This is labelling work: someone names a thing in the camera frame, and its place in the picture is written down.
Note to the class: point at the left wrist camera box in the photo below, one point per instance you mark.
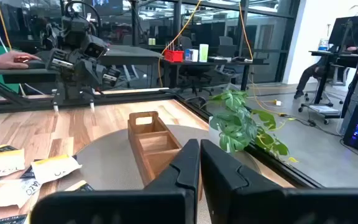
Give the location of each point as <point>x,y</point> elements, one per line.
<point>96,46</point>

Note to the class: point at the black standing desk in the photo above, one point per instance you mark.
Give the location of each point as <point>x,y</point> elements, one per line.
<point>337,56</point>

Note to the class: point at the red plastic box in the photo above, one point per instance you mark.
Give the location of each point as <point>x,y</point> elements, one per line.
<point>173,56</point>

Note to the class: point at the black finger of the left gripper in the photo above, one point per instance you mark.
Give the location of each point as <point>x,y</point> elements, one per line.
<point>91,104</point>
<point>55,99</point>

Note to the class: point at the round grey placemat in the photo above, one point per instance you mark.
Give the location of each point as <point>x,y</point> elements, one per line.
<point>110,161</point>

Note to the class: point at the person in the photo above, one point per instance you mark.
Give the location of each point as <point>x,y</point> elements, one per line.
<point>309,73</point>

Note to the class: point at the green plant in white pot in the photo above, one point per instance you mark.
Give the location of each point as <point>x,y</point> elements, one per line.
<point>235,127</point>

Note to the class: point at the white blue carton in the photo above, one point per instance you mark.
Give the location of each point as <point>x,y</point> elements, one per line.
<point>191,55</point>

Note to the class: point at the small yellow-green container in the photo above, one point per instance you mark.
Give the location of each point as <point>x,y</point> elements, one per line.
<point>151,41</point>

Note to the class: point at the black computer mouse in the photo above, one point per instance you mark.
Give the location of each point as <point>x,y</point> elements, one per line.
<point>37,64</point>

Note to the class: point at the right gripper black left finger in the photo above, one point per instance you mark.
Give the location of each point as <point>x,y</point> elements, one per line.
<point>172,186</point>

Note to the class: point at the white floor plug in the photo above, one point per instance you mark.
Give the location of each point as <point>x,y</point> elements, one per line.
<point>277,102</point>

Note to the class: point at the grey office chair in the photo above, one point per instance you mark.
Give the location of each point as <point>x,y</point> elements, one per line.
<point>226,42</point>
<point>185,43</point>

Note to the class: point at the black computer monitor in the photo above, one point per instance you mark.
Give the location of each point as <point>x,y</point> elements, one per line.
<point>353,29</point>

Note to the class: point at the wooden compartment tea box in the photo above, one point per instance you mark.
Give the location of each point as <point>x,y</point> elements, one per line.
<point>154,146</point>

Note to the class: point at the grey office desk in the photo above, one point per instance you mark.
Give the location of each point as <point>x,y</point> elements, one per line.
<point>129,54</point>

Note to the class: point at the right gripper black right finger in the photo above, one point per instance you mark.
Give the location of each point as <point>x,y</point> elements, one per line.
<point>228,193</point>

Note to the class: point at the black long desk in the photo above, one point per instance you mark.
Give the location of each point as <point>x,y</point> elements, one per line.
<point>197,63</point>

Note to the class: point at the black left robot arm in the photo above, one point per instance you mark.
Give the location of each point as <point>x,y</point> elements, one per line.
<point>76,28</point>

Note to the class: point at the white green carton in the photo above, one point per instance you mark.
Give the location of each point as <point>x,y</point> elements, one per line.
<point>203,53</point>

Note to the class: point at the person's hand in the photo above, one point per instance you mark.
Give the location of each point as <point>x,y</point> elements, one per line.
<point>11,60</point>

